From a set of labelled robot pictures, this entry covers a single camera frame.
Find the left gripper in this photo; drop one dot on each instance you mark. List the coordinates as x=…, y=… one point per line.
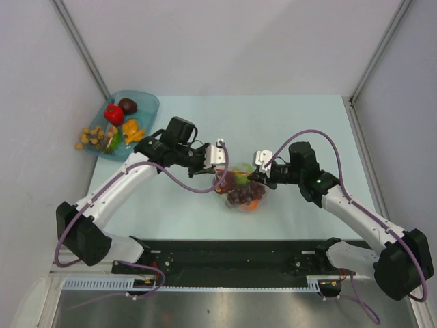
x=201, y=168

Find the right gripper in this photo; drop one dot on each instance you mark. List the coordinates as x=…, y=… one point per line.
x=265, y=180

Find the green apple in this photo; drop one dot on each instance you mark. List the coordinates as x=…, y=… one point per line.
x=241, y=171

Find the clear zip top bag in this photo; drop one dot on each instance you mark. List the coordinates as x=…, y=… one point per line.
x=240, y=188

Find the purple grape bunch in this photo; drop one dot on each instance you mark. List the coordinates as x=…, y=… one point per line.
x=244, y=191

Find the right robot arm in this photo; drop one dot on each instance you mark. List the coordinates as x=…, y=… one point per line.
x=397, y=259

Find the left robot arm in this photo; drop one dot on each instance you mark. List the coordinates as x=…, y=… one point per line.
x=80, y=227

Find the orange yellow fruit cluster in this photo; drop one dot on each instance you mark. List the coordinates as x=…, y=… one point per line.
x=132, y=131

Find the teal plastic basket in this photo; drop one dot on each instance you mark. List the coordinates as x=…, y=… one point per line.
x=145, y=116

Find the green pear slice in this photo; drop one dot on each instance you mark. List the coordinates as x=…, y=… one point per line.
x=113, y=138

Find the dark maroon fruit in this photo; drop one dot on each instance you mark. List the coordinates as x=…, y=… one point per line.
x=129, y=107

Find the red bell pepper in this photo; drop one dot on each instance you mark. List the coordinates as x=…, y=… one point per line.
x=114, y=114

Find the yellow grape bunch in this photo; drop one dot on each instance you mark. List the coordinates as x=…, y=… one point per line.
x=91, y=137

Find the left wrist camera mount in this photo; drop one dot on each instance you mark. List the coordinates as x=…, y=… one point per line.
x=215, y=154

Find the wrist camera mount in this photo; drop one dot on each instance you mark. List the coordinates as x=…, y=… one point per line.
x=215, y=154
x=262, y=161

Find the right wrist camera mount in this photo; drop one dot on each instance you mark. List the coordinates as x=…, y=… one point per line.
x=262, y=161

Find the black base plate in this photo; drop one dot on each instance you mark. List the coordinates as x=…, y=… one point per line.
x=233, y=264

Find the white cable duct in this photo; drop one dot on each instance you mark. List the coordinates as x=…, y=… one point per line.
x=139, y=285

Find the aluminium rail frame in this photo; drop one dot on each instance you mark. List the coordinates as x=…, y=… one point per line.
x=365, y=261

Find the left corner aluminium post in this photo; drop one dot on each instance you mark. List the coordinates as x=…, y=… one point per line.
x=68, y=22

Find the corner aluminium post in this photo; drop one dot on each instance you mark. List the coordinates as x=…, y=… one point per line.
x=381, y=48
x=68, y=22

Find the right corner aluminium post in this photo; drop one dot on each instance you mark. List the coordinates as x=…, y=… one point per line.
x=381, y=48

